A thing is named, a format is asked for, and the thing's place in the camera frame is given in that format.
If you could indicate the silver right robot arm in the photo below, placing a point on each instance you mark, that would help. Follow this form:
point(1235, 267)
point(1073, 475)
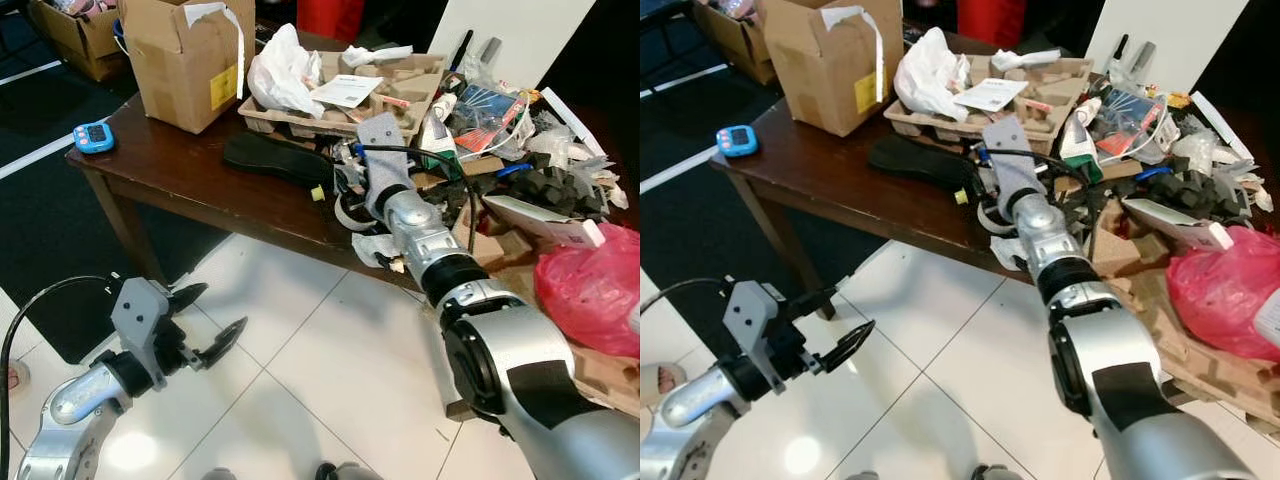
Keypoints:
point(520, 360)
point(1140, 370)

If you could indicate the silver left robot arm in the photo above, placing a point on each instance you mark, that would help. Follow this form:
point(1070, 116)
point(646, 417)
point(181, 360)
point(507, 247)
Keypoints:
point(690, 420)
point(70, 420)

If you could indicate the white tape roll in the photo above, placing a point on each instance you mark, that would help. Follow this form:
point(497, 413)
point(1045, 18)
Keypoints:
point(345, 215)
point(988, 218)

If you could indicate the black shoe insole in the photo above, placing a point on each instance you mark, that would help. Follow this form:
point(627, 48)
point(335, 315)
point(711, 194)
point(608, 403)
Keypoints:
point(920, 163)
point(275, 160)

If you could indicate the crumpled white black wrapper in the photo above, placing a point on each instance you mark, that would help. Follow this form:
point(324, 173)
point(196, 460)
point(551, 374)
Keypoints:
point(375, 250)
point(1012, 253)

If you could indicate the white printed paper card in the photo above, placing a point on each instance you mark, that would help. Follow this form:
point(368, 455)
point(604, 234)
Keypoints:
point(990, 95)
point(347, 92)

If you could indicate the white green packet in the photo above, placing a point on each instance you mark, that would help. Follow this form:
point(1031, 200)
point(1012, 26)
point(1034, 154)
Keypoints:
point(437, 135)
point(1080, 140)

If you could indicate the beige moulded pulp tray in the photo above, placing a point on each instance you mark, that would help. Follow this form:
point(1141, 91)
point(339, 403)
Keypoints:
point(1055, 95)
point(410, 90)
point(1225, 385)
point(600, 385)

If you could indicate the dark brown wooden table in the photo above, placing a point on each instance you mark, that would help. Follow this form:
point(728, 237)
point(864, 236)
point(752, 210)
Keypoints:
point(850, 185)
point(200, 180)

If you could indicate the white plastic bag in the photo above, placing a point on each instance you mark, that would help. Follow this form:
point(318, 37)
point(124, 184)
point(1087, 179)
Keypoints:
point(925, 75)
point(280, 70)

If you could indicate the white crumpled tissue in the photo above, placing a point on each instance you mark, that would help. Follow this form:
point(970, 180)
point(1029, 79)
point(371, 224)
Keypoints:
point(1025, 60)
point(375, 56)

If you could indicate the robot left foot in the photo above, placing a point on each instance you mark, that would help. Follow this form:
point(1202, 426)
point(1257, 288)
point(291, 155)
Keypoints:
point(218, 474)
point(862, 476)

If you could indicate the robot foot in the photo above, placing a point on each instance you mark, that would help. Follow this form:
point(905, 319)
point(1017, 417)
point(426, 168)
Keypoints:
point(345, 472)
point(862, 476)
point(218, 474)
point(1000, 473)

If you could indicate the person bare foot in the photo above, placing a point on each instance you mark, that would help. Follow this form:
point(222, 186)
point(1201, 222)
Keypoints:
point(672, 380)
point(15, 375)

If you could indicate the blue red plastic packet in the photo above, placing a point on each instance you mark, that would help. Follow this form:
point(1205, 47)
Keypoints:
point(490, 110)
point(1132, 113)

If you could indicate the person white shirt red shorts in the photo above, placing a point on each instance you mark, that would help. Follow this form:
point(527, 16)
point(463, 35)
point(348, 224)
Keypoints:
point(990, 20)
point(330, 18)

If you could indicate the black marker pen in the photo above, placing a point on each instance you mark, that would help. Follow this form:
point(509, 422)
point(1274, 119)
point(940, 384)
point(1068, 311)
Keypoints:
point(1121, 53)
point(461, 50)

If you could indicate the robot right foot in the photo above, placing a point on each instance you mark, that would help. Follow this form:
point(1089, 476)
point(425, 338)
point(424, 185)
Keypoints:
point(345, 472)
point(1000, 473)

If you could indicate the blue digital timer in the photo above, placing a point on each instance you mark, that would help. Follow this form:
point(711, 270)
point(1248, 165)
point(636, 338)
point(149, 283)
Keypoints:
point(737, 141)
point(94, 138)

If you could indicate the grey flat stick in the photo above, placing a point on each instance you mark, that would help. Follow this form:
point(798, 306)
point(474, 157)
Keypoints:
point(490, 52)
point(1144, 56)

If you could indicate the upright cardboard box yellow label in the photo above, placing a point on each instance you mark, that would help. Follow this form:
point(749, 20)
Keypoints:
point(820, 70)
point(175, 70)

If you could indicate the white flat carton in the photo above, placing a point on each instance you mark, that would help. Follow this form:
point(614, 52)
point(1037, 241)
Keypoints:
point(1180, 225)
point(545, 222)

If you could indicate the black foam pieces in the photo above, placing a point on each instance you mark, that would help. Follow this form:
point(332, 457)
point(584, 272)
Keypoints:
point(1195, 195)
point(555, 190)

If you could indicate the red plastic bag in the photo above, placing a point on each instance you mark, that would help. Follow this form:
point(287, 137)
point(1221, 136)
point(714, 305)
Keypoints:
point(1225, 295)
point(590, 290)

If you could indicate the white paper strip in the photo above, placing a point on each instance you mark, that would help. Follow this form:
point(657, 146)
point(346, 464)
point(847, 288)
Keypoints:
point(845, 15)
point(205, 12)

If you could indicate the long white stick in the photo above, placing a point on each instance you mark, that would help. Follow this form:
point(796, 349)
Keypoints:
point(572, 122)
point(1220, 126)

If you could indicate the cardboard box with pink items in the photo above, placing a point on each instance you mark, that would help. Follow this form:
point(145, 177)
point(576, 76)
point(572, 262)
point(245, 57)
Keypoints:
point(745, 45)
point(85, 45)

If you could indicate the pink items bundle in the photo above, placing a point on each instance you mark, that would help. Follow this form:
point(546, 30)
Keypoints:
point(78, 5)
point(740, 7)

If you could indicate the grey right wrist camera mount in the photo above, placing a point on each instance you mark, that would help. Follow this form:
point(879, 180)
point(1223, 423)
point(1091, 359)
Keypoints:
point(385, 160)
point(1012, 162)

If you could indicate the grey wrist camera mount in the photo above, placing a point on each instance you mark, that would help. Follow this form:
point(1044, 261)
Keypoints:
point(135, 315)
point(750, 320)
point(385, 160)
point(1012, 162)

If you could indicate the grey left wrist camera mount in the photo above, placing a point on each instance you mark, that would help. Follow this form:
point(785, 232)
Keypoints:
point(750, 320)
point(135, 315)

